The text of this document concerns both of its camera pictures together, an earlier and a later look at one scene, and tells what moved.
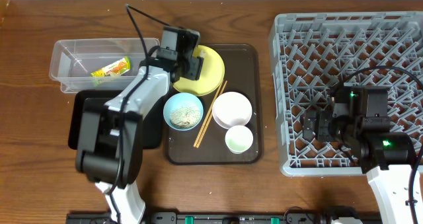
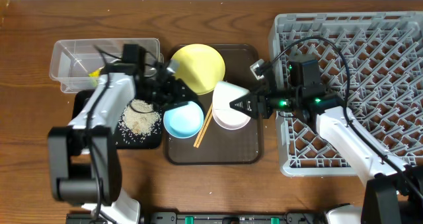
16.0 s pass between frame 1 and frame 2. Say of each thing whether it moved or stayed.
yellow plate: stayed
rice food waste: moved
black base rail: stayed
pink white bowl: stayed
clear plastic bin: stayed
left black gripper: moved
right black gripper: moved
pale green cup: moved
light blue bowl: moved
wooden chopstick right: stayed
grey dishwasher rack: stayed
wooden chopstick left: stayed
